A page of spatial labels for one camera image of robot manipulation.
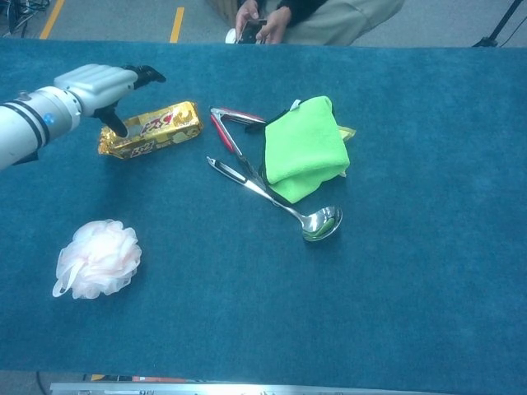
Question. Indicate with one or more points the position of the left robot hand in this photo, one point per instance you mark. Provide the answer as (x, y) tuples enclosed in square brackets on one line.
[(99, 86)]

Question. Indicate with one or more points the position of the golden biscuit package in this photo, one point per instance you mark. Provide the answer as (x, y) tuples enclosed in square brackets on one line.
[(164, 123)]

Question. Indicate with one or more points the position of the white mesh bath sponge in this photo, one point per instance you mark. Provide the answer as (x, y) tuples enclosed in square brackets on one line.
[(99, 259)]

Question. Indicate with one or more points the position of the green microfibre towel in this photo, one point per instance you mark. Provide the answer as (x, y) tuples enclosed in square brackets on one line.
[(300, 152)]

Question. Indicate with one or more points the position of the yellow snack bag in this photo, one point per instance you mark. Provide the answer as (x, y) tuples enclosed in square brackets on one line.
[(346, 132)]

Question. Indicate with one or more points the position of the steel ladle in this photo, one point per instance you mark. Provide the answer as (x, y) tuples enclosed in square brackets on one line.
[(321, 224)]

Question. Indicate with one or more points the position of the smartphone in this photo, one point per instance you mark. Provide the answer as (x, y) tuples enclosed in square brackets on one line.
[(251, 31)]

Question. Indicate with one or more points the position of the blue table cloth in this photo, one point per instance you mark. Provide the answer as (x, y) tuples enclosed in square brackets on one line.
[(206, 308)]

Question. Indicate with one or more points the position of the seated person in khaki trousers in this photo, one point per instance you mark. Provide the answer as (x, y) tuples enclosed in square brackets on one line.
[(337, 20)]

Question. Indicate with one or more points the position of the black tripod stand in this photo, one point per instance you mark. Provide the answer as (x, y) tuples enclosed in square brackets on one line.
[(500, 24)]

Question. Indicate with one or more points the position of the yellow plastic bracket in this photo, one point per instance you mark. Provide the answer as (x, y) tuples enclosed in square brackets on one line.
[(97, 377)]

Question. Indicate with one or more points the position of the aluminium rail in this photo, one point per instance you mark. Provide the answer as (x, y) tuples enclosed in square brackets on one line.
[(247, 388)]

